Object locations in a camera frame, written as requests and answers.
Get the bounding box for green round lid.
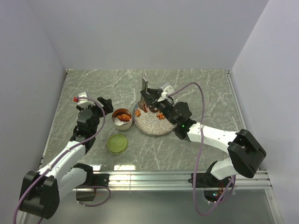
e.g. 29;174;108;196
107;134;128;154

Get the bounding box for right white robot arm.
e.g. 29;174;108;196
140;87;266;187

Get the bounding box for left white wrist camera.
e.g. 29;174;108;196
73;91;90;107

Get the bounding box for speckled ceramic plate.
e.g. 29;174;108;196
133;101;176;136

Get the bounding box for orange chicken wing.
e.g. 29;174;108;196
117;114;131;122

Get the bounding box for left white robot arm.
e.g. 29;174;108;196
16;93;114;219

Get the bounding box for metal food tongs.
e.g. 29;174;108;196
139;77;150;112

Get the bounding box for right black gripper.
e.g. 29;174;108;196
140;87;177;126

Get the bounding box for aluminium mounting rail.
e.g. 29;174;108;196
72;170;273;191

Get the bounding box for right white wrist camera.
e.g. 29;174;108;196
159;83;174;98

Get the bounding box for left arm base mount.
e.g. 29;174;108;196
73;163;110;187

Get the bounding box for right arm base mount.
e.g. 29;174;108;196
188;161;232;188

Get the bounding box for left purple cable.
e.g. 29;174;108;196
12;96;112;224

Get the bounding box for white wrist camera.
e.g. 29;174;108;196
73;91;90;107
159;83;174;98

